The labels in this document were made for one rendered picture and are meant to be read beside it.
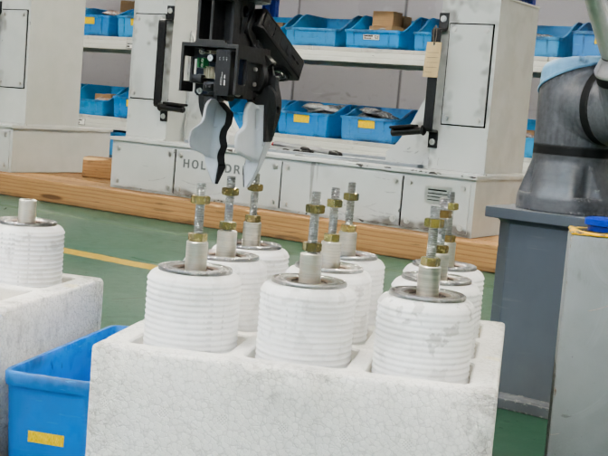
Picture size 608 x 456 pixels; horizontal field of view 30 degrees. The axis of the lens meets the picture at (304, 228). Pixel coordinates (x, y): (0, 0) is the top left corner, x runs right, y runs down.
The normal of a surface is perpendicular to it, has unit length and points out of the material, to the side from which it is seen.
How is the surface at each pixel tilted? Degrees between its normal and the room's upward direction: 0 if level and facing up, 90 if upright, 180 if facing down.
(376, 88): 90
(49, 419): 92
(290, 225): 90
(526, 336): 90
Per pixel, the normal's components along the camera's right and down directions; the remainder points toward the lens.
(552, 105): -0.83, 0.00
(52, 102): 0.83, 0.13
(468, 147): -0.55, 0.04
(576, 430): -0.19, 0.09
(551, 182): -0.53, -0.26
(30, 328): 0.97, 0.11
